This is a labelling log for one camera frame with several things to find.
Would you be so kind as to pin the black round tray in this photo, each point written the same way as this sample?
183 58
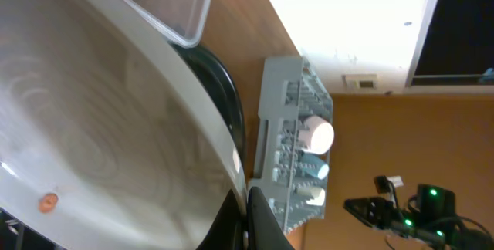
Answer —
220 86

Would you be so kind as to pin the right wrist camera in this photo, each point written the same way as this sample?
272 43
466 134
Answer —
385 184

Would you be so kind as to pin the cream cup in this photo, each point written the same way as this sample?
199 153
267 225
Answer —
316 195

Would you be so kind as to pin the peanut shells pile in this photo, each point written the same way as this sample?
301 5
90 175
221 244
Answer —
47 203

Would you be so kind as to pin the dark window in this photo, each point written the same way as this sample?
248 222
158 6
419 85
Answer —
457 49

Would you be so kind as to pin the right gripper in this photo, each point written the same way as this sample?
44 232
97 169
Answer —
375 212

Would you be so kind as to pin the pink bowl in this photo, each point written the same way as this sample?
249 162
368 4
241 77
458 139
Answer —
317 135

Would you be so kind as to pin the white wall outlet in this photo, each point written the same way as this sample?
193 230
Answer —
360 81

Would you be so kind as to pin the grey plate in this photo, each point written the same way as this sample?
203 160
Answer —
99 109

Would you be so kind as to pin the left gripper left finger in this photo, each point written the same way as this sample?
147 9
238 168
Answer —
226 231

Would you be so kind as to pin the blue cup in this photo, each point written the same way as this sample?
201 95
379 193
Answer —
314 166

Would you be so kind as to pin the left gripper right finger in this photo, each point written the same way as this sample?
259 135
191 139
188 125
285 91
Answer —
263 229

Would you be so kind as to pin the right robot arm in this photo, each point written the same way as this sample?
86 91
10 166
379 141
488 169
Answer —
429 216

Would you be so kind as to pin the grey dishwasher rack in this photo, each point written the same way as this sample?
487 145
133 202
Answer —
291 92

